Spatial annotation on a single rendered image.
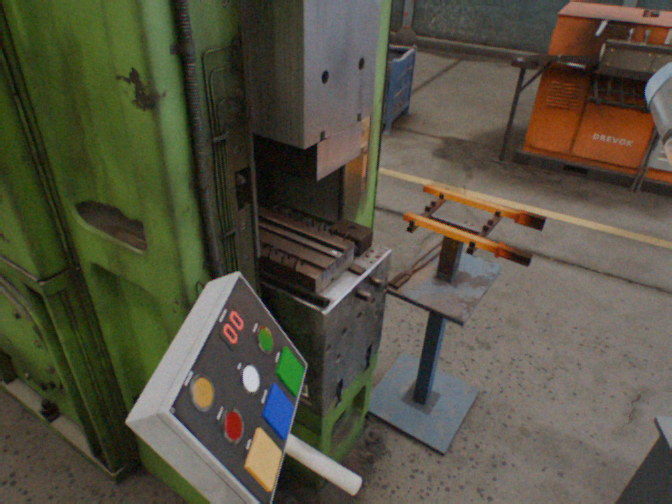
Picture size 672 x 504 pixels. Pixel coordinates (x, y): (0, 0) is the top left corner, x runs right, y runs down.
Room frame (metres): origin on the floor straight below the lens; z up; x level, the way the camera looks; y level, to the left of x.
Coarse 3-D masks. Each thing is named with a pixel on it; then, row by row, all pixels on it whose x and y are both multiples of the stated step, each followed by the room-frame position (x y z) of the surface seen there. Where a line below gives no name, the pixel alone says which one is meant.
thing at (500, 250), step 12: (408, 216) 1.41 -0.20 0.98; (420, 216) 1.41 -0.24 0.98; (432, 228) 1.36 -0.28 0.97; (444, 228) 1.35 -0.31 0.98; (468, 240) 1.30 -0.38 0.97; (480, 240) 1.29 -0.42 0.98; (492, 252) 1.25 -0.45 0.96; (504, 252) 1.24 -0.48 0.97; (516, 252) 1.22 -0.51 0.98; (528, 264) 1.20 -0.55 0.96
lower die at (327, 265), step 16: (288, 224) 1.29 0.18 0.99; (304, 224) 1.30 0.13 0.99; (272, 240) 1.20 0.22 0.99; (288, 240) 1.21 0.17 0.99; (336, 240) 1.22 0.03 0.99; (272, 256) 1.13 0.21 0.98; (304, 256) 1.13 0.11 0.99; (320, 256) 1.13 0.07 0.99; (336, 256) 1.13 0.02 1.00; (352, 256) 1.21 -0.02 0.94; (272, 272) 1.12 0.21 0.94; (288, 272) 1.09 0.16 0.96; (304, 272) 1.07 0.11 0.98; (320, 272) 1.07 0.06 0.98; (336, 272) 1.13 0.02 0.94; (320, 288) 1.06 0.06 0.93
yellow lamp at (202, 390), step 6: (198, 384) 0.50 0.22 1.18; (204, 384) 0.51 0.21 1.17; (198, 390) 0.49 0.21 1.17; (204, 390) 0.50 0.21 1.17; (210, 390) 0.51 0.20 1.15; (198, 396) 0.49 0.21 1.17; (204, 396) 0.49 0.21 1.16; (210, 396) 0.50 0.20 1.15; (198, 402) 0.48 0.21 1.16; (204, 402) 0.49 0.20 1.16; (210, 402) 0.50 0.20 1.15
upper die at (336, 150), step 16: (352, 128) 1.17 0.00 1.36; (256, 144) 1.14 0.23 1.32; (272, 144) 1.11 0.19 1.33; (320, 144) 1.05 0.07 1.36; (336, 144) 1.11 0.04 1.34; (352, 144) 1.18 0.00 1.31; (256, 160) 1.14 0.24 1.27; (272, 160) 1.11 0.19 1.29; (288, 160) 1.08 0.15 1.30; (304, 160) 1.06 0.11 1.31; (320, 160) 1.05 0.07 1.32; (336, 160) 1.11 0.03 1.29; (304, 176) 1.06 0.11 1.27; (320, 176) 1.05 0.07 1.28
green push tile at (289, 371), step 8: (288, 352) 0.72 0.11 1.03; (280, 360) 0.69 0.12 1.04; (288, 360) 0.70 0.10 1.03; (296, 360) 0.72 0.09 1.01; (280, 368) 0.67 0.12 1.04; (288, 368) 0.69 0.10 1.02; (296, 368) 0.71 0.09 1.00; (280, 376) 0.65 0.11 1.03; (288, 376) 0.67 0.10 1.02; (296, 376) 0.69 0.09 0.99; (288, 384) 0.65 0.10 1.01; (296, 384) 0.67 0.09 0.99; (296, 392) 0.66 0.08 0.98
